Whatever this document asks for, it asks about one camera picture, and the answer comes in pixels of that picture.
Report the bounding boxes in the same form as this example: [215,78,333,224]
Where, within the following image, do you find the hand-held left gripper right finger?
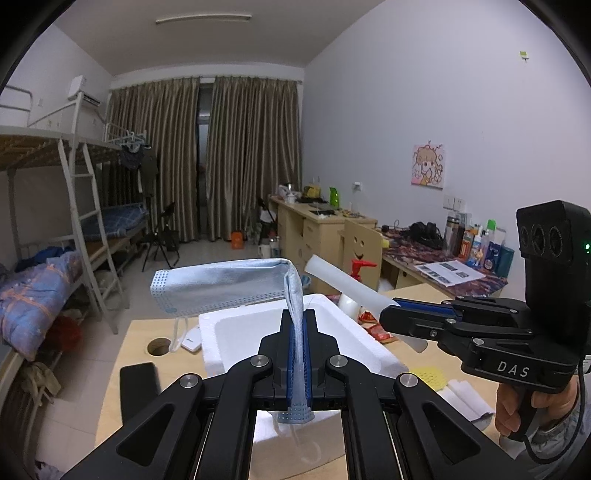
[304,309,536,480]

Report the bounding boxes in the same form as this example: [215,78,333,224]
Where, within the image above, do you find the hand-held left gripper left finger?
[60,309,300,480]

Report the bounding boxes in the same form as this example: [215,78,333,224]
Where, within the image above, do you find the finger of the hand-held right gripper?
[379,305,477,352]
[394,296,463,320]

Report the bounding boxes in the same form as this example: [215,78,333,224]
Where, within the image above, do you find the white foam box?
[198,293,409,462]

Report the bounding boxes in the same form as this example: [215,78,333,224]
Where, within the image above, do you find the yellow foam net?
[409,367,448,388]

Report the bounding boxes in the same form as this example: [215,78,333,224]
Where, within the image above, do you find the white foam sheet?
[305,254,428,354]

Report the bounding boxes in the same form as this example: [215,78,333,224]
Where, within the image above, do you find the blue face mask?
[150,258,319,467]

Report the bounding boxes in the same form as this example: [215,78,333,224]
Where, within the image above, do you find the person's right forearm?
[519,399,591,480]

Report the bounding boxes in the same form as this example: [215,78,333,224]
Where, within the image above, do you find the person's right hand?
[495,381,581,438]

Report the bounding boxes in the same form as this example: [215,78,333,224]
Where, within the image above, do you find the printed paper sheet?
[414,260,486,284]

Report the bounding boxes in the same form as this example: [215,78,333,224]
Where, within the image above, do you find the wooden desk with patterned mat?
[381,225,509,302]

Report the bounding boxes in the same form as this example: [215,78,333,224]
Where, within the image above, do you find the lotion bottle with red pump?
[338,258,379,321]

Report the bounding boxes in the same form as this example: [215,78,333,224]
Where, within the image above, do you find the black headphones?
[409,222,445,251]

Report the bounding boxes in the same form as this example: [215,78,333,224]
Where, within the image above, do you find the dark thermos bottle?
[445,215,463,256]

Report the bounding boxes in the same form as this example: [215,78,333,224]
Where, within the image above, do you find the wooden chair with smiley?
[338,219,384,278]

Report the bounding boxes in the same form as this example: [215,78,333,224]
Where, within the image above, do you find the white power bank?
[180,328,204,354]

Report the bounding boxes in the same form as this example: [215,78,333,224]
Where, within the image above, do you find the wooden desk with drawers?
[269,196,378,269]

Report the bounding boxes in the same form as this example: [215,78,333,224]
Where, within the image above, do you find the black tripod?
[140,200,182,271]

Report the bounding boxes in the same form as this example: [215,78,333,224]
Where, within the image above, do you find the brown curtain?
[206,76,304,242]
[108,78,201,245]

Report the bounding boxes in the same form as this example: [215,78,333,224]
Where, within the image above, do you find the blue mattress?
[81,205,149,241]

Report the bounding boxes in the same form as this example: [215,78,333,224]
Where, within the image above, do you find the white bed ladder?
[58,138,124,334]

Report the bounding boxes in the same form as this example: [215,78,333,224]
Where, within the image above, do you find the dark hanging clothes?
[119,143,158,195]

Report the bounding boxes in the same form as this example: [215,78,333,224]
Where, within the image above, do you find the pile of clothes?
[17,361,62,408]

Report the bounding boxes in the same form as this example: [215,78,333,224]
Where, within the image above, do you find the blue plaid quilt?
[0,251,87,361]

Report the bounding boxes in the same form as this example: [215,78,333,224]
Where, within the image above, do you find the white metal bunk bed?
[0,85,153,365]

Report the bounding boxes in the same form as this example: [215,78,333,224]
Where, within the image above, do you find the white air conditioner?
[68,76,102,108]

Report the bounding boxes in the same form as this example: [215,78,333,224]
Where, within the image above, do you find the ceiling light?
[156,14,252,25]

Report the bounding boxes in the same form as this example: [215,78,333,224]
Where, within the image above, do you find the cartoon wall poster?
[412,143,447,189]

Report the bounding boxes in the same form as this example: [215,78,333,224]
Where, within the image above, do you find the black cable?
[525,355,591,463]

